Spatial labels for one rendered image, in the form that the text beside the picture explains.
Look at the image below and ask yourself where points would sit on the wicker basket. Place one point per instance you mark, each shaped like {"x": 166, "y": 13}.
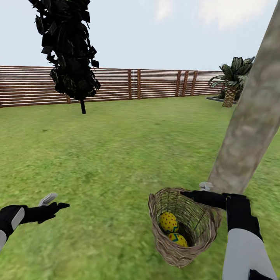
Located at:
{"x": 173, "y": 253}

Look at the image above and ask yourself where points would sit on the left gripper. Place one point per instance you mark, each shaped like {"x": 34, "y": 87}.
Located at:
{"x": 47, "y": 212}

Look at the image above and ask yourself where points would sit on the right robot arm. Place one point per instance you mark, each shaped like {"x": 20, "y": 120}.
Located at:
{"x": 246, "y": 257}

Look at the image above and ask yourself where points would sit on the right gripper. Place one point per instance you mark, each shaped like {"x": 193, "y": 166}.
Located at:
{"x": 203, "y": 197}

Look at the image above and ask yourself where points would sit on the bush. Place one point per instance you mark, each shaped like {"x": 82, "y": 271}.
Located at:
{"x": 233, "y": 76}
{"x": 222, "y": 94}
{"x": 237, "y": 96}

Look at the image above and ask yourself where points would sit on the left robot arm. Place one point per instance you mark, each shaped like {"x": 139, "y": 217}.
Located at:
{"x": 13, "y": 215}

